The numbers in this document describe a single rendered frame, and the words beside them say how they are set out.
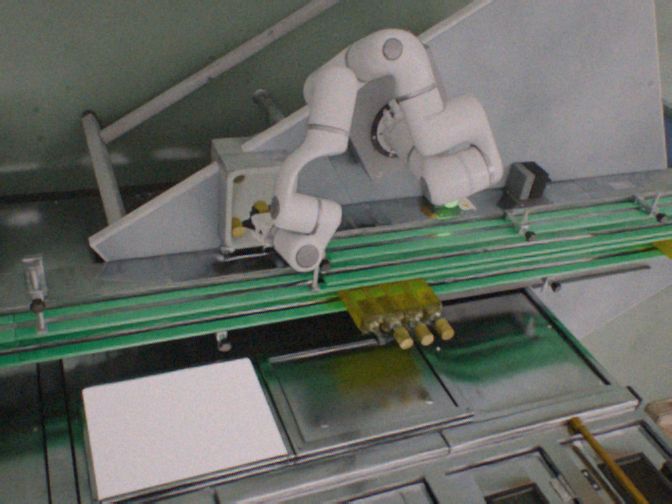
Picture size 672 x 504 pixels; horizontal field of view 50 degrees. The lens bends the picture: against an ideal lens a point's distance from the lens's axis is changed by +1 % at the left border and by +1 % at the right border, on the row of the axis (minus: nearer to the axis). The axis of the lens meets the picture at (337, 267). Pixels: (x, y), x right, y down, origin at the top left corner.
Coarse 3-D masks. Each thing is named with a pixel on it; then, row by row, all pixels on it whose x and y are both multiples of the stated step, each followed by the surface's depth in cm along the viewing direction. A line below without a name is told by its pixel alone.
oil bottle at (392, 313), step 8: (368, 288) 188; (376, 288) 189; (384, 288) 189; (376, 296) 186; (384, 296) 186; (376, 304) 184; (384, 304) 184; (392, 304) 184; (384, 312) 181; (392, 312) 182; (400, 312) 182; (384, 320) 181; (392, 320) 181; (400, 320) 182; (384, 328) 182
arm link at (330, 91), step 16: (336, 64) 150; (320, 80) 139; (336, 80) 138; (352, 80) 139; (304, 96) 148; (320, 96) 139; (336, 96) 138; (352, 96) 140; (320, 112) 139; (336, 112) 139; (352, 112) 142; (336, 128) 139
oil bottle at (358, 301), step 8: (352, 288) 186; (360, 288) 187; (344, 296) 188; (352, 296) 184; (360, 296) 184; (368, 296) 185; (344, 304) 189; (352, 304) 184; (360, 304) 182; (368, 304) 182; (352, 312) 184; (360, 312) 180; (368, 312) 180; (376, 312) 180; (360, 320) 180; (368, 320) 178; (376, 320) 179; (360, 328) 181; (368, 328) 179
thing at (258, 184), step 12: (252, 168) 169; (264, 168) 170; (276, 168) 171; (228, 180) 168; (252, 180) 178; (264, 180) 180; (228, 192) 170; (240, 192) 179; (252, 192) 181; (264, 192) 182; (228, 204) 172; (240, 204) 181; (252, 204) 183; (228, 216) 174; (240, 216) 184; (228, 228) 176; (228, 240) 178; (240, 240) 181; (252, 240) 182
